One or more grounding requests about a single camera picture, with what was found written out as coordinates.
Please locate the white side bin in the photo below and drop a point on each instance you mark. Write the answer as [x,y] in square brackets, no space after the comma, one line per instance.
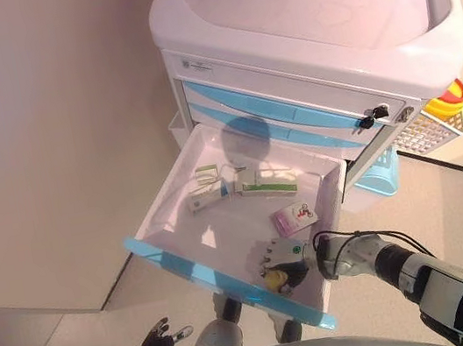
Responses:
[177,131]

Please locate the silver right robot leg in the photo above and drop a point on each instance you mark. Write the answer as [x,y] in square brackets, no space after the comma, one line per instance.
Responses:
[286,328]

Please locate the white medical cart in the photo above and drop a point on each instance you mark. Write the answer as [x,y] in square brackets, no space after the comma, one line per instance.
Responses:
[298,15]

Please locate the yellow medicine bottle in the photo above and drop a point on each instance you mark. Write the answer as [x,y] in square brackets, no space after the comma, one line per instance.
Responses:
[276,281]

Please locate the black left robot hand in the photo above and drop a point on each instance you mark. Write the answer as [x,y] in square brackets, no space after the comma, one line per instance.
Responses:
[160,342]

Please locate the yellow sharps container red lid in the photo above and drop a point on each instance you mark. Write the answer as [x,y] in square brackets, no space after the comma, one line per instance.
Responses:
[450,98]

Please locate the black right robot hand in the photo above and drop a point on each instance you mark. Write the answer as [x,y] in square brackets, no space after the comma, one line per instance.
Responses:
[283,255]

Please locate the pink white medicine box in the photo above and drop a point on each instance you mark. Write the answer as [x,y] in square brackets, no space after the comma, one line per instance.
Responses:
[295,220]

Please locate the white plastic mesh basket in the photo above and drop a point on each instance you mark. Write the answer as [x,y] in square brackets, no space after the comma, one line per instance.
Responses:
[429,131]

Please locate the black cart lock keys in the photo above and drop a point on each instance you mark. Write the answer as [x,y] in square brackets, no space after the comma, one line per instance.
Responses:
[371,117]

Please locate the clear plastic packet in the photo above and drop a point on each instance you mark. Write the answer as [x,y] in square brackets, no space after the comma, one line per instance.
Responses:
[233,172]

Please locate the small green white box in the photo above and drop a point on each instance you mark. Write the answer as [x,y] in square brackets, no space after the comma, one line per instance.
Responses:
[206,175]

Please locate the white grey medicine box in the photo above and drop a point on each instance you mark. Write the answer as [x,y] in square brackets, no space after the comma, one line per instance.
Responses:
[207,199]

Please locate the white drawer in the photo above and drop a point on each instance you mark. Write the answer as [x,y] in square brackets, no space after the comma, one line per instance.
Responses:
[224,236]

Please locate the blue lidded waste bin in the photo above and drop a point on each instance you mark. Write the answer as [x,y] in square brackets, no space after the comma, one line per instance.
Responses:
[381,177]

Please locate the long green white box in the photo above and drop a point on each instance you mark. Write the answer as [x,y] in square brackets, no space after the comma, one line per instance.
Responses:
[267,185]

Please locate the blue front cart drawer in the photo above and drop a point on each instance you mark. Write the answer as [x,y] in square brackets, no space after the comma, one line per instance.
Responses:
[273,104]
[317,129]

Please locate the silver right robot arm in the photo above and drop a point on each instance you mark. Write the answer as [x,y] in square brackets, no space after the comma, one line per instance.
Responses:
[407,268]

